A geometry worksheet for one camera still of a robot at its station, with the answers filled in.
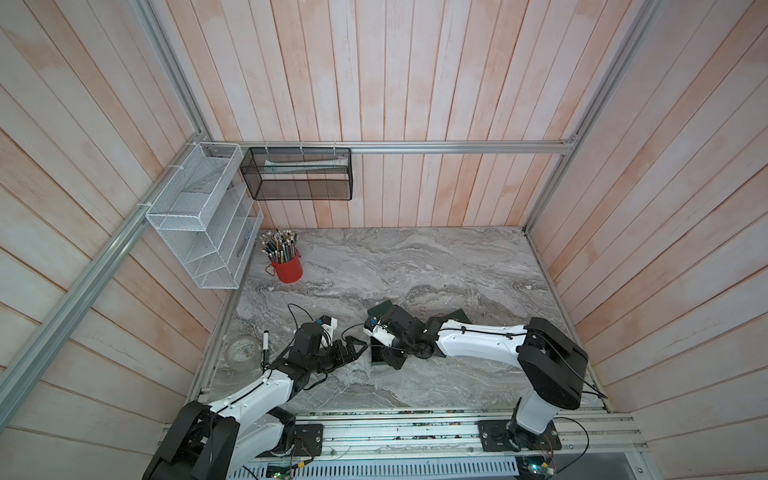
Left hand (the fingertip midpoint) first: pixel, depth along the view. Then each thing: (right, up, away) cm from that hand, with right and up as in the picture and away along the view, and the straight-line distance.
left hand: (357, 354), depth 85 cm
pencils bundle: (-25, +32, +8) cm, 42 cm away
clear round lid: (-35, -1, +3) cm, 35 cm away
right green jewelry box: (+6, +1, -6) cm, 9 cm away
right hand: (+8, 0, +1) cm, 8 cm away
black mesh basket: (-22, +58, +20) cm, 65 cm away
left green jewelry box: (+6, +11, +13) cm, 17 cm away
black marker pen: (-28, +1, +3) cm, 28 cm away
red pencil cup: (-24, +23, +17) cm, 38 cm away
